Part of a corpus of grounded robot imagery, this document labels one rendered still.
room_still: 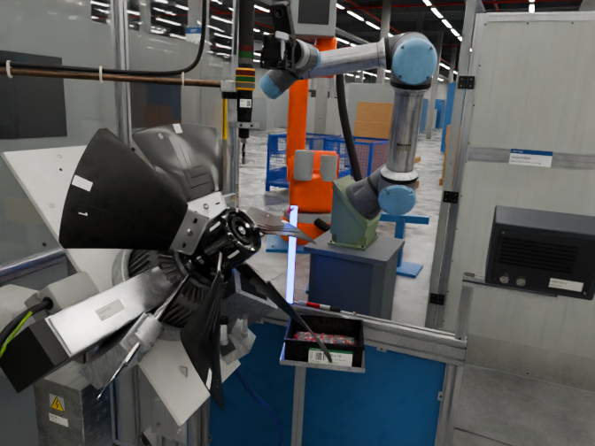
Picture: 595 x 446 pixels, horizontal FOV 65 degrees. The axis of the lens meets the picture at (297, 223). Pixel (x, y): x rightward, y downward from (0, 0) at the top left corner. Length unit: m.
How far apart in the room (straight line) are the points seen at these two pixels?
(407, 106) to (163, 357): 0.93
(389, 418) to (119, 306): 1.00
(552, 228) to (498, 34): 1.65
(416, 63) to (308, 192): 3.63
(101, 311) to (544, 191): 2.37
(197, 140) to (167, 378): 0.56
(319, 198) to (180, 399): 3.98
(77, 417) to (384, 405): 0.90
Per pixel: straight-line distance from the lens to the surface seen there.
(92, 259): 1.12
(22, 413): 1.79
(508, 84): 2.77
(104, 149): 0.91
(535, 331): 3.04
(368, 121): 9.10
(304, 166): 4.78
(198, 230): 1.01
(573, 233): 1.31
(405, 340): 1.48
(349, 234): 1.68
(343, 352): 1.30
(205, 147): 1.19
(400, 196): 1.49
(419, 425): 1.64
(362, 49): 1.53
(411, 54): 1.36
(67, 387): 1.25
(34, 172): 1.19
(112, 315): 0.92
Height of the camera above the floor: 1.49
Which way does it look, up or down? 14 degrees down
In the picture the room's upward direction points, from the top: 3 degrees clockwise
